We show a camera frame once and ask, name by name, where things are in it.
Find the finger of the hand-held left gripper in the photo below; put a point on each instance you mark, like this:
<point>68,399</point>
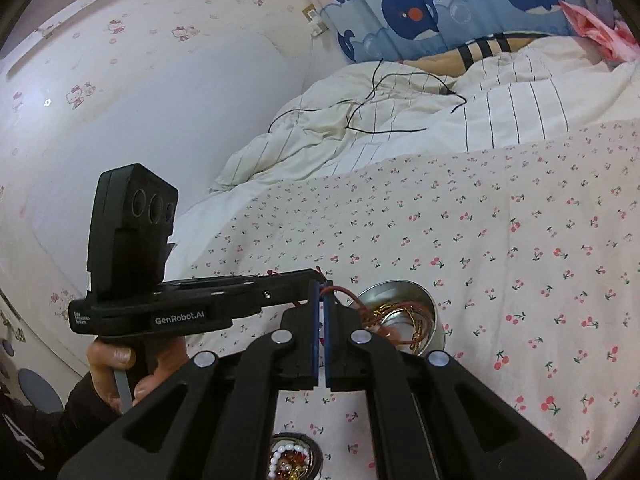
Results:
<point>285,290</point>

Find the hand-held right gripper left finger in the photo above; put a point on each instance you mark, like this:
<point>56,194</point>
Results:
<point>314,345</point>

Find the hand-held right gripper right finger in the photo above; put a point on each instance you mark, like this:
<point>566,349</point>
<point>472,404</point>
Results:
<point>327,345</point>

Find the round metal tin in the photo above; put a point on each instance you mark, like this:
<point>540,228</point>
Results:
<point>316,452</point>
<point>431,332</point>

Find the person's left forearm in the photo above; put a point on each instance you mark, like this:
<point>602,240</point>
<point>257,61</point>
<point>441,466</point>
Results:
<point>50,440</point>

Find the person's left hand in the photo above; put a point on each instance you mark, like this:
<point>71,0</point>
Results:
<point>106,360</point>

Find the white bed sheet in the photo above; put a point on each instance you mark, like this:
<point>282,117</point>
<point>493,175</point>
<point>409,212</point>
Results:
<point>210,220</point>

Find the blue round pad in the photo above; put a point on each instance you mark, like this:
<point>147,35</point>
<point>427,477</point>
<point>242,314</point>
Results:
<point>39,390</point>
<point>5,347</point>

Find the cherry print bed sheet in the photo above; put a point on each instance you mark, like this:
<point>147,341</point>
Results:
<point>500,260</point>

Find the white striped duvet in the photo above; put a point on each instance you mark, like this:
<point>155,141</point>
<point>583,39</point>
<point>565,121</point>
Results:
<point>400,110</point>

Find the tan black striped pillow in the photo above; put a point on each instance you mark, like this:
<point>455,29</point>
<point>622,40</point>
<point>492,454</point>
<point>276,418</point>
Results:
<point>440,62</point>

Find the pink cloth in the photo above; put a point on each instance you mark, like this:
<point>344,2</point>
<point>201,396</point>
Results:
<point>600,30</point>

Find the white wall outlet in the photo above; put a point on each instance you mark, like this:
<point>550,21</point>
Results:
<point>315,22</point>

